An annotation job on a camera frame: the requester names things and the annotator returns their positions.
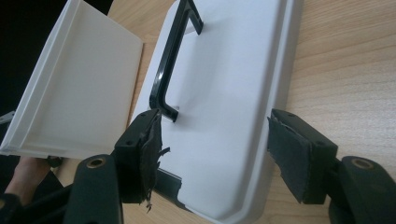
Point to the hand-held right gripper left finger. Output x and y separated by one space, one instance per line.
134 155

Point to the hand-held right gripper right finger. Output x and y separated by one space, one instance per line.
299 158

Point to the white plastic box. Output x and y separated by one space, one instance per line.
84 93

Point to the black plastic piece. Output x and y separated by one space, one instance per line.
169 186

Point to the grey metal bracket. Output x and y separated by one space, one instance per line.
6 117

